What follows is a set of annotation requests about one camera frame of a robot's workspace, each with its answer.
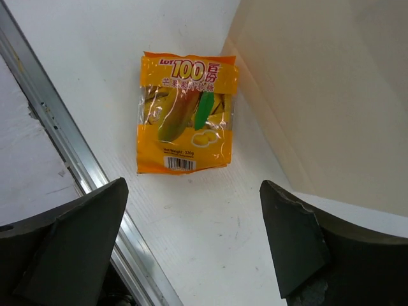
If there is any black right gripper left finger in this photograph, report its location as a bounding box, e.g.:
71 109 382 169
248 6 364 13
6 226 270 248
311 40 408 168
1 178 129 305

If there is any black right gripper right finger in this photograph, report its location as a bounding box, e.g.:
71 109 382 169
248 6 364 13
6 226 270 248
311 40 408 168
260 180 407 305

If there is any yellow mango candy bag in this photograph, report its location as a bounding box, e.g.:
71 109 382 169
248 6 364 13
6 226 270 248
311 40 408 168
136 52 239 175

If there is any brown paper bag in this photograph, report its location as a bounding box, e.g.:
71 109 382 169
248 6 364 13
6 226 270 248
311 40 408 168
223 1 407 216

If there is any aluminium table frame rail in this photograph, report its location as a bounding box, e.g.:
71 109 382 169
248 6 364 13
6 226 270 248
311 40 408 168
1 1 182 305

